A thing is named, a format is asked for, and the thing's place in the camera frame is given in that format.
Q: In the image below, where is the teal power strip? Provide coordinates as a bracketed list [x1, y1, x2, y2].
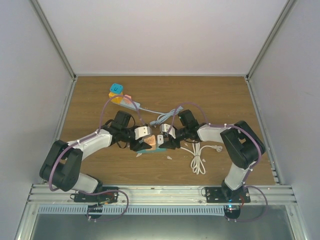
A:
[137, 147, 166, 154]

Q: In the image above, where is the light blue power strip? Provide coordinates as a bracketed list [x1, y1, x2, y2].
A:
[119, 100, 141, 111]

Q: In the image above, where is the yellow cube socket adapter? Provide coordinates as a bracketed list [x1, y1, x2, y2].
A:
[108, 92, 123, 104]

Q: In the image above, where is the blue square plug adapter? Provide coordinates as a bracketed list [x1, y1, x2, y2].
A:
[109, 83, 124, 95]

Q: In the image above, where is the white 66W USB charger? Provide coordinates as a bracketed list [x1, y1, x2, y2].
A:
[157, 134, 164, 148]

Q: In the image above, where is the peach cube plug adapter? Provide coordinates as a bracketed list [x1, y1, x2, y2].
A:
[144, 135, 157, 151]

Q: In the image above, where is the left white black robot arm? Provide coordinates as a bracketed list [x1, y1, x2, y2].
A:
[39, 110, 152, 202]

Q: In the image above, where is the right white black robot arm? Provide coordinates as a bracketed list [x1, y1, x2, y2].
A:
[159, 109, 266, 203]

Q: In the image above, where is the pink small plug charger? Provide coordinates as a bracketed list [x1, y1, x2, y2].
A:
[123, 94, 132, 104]

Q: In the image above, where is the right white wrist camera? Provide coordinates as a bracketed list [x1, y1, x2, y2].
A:
[159, 123, 174, 137]

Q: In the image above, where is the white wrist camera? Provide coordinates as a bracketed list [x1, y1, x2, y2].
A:
[134, 126, 152, 140]
[159, 123, 174, 137]

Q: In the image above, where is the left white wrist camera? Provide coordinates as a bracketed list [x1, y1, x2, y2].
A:
[134, 126, 152, 140]

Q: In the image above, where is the white coiled power cord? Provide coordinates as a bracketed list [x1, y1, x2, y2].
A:
[179, 139, 223, 175]

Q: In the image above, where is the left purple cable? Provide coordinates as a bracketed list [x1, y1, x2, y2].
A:
[48, 96, 148, 192]

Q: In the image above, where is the purple cable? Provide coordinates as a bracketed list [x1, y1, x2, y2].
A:
[166, 101, 266, 173]
[48, 96, 148, 192]

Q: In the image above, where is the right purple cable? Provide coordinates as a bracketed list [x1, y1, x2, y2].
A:
[166, 101, 266, 173]

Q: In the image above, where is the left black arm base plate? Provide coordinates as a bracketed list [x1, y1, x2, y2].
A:
[70, 186, 119, 204]

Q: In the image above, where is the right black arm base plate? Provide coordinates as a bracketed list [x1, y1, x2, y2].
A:
[201, 186, 251, 204]

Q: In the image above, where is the aluminium front rail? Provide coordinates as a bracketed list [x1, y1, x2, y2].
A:
[27, 184, 297, 206]

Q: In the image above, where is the grey slotted cable duct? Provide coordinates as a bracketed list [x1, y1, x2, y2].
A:
[38, 204, 225, 216]

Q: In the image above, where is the left aluminium corner post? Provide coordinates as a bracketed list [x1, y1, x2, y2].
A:
[29, 0, 77, 81]

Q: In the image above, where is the aluminium corner post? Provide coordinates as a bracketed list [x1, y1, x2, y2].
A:
[29, 0, 77, 81]
[244, 0, 297, 82]

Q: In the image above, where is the right aluminium corner post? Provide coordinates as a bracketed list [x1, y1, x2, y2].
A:
[244, 0, 297, 82]

